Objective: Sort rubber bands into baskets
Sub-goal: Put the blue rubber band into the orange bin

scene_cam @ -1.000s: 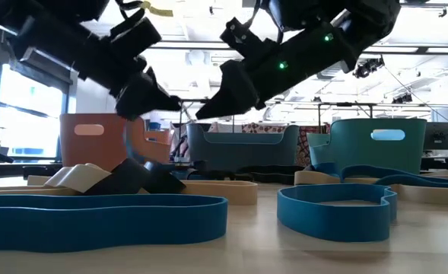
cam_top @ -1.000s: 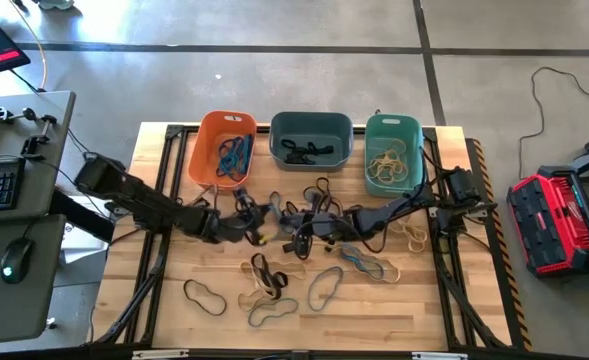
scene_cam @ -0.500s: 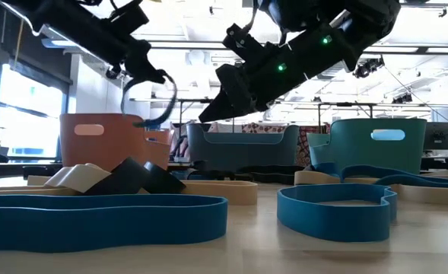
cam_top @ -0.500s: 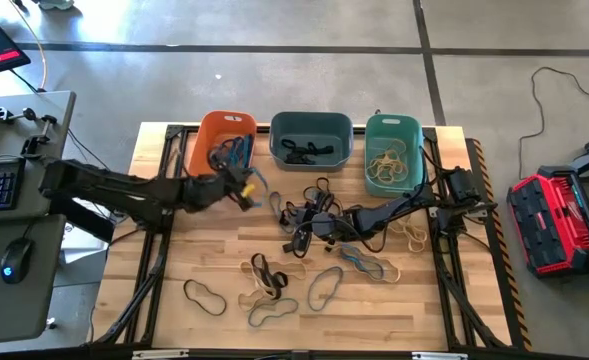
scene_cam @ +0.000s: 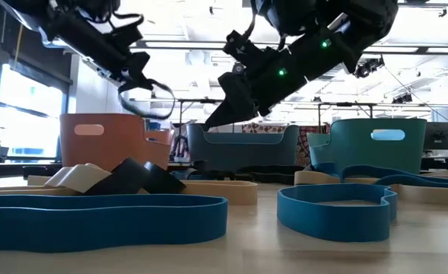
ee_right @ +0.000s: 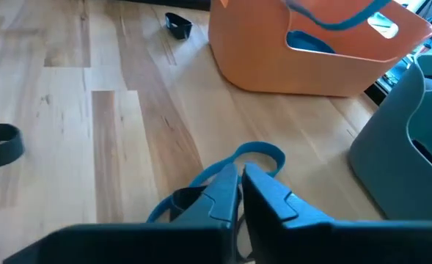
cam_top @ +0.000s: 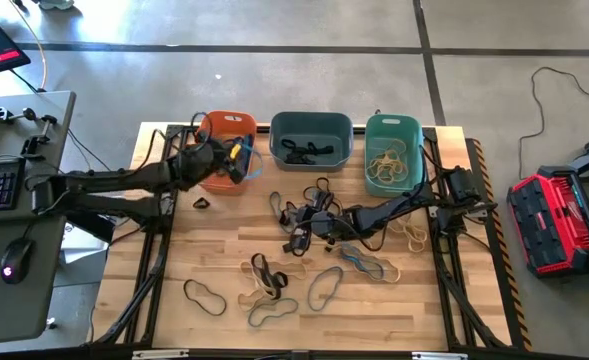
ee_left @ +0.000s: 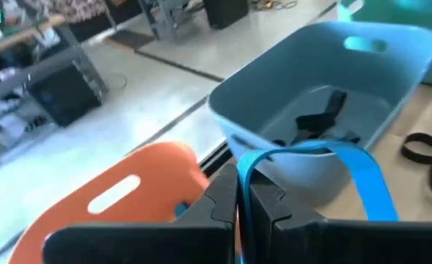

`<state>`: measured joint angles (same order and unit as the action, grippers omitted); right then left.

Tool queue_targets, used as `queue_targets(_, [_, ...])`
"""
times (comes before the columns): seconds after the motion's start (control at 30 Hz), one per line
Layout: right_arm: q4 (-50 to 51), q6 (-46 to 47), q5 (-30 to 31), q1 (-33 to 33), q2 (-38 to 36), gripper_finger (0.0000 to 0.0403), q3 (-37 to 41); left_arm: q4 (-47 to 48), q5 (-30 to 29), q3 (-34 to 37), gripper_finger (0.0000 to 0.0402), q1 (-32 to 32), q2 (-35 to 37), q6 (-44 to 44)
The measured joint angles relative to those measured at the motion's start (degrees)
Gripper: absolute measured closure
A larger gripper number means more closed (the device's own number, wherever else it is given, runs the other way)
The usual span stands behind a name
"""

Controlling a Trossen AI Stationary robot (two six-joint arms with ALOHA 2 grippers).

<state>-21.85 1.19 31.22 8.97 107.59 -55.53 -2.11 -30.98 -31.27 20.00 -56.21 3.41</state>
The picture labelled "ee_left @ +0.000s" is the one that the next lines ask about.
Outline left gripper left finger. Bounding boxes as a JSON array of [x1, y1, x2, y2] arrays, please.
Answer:
[[41, 163, 238, 264]]

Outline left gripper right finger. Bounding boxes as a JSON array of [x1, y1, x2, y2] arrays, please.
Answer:
[[248, 169, 432, 264]]

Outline large wide blue rubber band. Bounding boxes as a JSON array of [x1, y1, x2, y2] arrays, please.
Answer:
[[235, 140, 399, 264]]

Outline small black rubber band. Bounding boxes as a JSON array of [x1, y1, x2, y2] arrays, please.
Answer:
[[271, 130, 362, 148]]

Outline long black rubber band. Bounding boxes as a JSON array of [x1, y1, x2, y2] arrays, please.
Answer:
[[294, 89, 348, 133]]

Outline thin black rubber band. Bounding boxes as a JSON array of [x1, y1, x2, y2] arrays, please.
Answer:
[[400, 132, 432, 205]]

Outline orange plastic basket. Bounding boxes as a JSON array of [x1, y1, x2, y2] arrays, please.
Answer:
[[8, 142, 210, 264]]

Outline black computer case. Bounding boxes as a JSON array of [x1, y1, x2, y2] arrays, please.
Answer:
[[25, 60, 109, 128]]

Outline slate grey plastic basket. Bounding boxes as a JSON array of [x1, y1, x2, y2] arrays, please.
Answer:
[[207, 21, 432, 188]]

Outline brown floor mat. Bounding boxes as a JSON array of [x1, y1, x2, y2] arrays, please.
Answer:
[[103, 29, 156, 51]]

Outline grey workbench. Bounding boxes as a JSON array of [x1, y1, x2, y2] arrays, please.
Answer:
[[0, 14, 110, 107]]

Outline grey metal table legs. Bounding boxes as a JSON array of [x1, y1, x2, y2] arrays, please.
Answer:
[[136, 0, 189, 42]]

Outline teal green plastic basket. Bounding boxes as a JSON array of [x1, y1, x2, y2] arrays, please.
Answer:
[[337, 0, 432, 89]]

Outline black bin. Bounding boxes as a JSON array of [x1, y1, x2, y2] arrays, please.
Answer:
[[203, 0, 251, 30]]

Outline patterned cloth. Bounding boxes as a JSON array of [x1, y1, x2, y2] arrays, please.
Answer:
[[17, 0, 109, 23]]

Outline tangled floor cables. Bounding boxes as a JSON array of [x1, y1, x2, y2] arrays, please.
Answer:
[[250, 0, 299, 11]]

